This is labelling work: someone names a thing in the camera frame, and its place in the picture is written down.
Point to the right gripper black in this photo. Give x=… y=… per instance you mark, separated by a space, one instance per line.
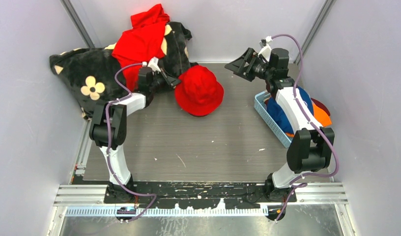
x=238 y=66

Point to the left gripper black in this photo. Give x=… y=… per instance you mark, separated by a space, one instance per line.
x=168 y=80

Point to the red bucket hat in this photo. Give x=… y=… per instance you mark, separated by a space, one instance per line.
x=199 y=89

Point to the light blue plastic basket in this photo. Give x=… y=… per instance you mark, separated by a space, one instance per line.
x=260 y=108

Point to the blue bucket hat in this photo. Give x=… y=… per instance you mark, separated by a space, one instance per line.
x=278 y=115

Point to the orange hat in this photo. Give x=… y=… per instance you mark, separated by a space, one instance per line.
x=320 y=116

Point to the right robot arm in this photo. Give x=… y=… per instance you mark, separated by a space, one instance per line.
x=310 y=148

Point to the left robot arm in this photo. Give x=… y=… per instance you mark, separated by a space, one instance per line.
x=108 y=127

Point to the red cloth on blanket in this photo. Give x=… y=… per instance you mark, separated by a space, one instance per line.
x=146 y=38

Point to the black floral plush blanket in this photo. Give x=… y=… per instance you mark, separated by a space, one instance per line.
x=93 y=74

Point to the dark red hat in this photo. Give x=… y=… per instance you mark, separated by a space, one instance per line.
x=321 y=105

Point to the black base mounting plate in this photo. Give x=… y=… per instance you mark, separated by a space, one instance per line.
x=199 y=195

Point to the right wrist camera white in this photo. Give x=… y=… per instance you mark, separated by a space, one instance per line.
x=266 y=49

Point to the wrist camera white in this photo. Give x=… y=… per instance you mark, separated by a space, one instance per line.
x=266 y=49
x=153 y=64

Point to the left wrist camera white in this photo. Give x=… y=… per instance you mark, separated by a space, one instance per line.
x=153 y=64

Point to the aluminium rail frame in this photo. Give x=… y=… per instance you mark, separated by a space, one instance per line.
x=82 y=201

